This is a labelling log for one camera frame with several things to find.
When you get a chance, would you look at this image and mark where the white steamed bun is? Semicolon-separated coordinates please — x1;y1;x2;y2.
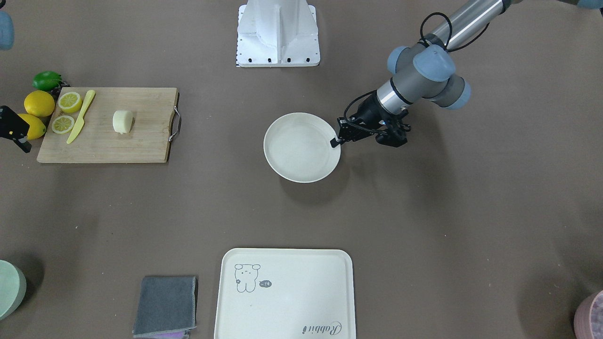
112;110;134;134

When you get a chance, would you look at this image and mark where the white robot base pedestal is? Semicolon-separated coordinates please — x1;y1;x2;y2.
236;0;321;67

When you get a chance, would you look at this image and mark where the grey folded cloth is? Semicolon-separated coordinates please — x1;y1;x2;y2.
133;275;197;339

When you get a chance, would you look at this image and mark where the cream rabbit tray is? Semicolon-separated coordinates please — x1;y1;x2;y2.
214;248;357;339

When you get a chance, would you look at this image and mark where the lemon half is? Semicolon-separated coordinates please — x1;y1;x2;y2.
49;114;75;135
57;91;83;114

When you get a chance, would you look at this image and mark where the mint green bowl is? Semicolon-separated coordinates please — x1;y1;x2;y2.
0;260;27;320

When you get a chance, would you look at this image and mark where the bamboo cutting board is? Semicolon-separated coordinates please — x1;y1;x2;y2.
37;87;179;163

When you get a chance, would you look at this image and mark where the whole lemon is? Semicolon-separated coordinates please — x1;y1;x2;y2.
24;90;56;118
17;113;47;141

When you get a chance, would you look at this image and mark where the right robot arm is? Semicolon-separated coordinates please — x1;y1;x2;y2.
0;11;32;153

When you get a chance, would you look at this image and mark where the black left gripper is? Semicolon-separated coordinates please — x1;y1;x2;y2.
330;94;410;148

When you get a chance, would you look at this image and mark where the pink bowl with ice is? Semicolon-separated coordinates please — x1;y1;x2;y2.
573;291;603;339

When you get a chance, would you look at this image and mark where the green lime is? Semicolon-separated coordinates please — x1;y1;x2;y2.
32;71;63;91

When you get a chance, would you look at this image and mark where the yellow plastic knife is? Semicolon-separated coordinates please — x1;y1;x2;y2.
66;90;96;144

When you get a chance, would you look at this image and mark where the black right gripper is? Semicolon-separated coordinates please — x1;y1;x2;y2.
0;105;32;153

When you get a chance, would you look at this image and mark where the cream round plate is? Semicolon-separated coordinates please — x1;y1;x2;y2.
263;112;341;183

